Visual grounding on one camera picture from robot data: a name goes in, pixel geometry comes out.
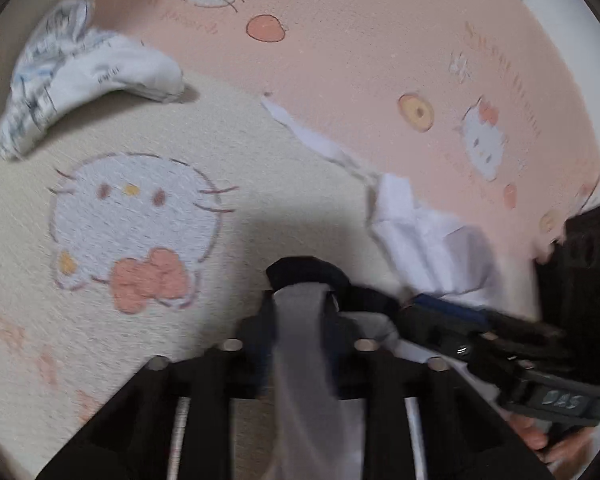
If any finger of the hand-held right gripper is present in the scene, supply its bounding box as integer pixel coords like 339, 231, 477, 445
402, 310, 482, 362
412, 294, 567, 350

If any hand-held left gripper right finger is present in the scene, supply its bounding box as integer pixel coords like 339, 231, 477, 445
325, 295, 556, 480

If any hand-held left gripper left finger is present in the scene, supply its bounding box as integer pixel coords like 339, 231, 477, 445
36, 305, 278, 480

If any white t-shirt with navy trim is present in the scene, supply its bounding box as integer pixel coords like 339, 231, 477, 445
261, 92, 502, 480

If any person's right hand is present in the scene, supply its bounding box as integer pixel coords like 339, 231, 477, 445
509, 409, 597, 467

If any folded black garment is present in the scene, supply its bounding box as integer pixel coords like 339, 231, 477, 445
534, 200, 600, 378

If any pink cream cat print blanket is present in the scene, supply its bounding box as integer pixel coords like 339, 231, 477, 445
0, 0, 600, 480

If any small white cat print garment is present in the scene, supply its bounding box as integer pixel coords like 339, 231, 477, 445
0, 0, 186, 162

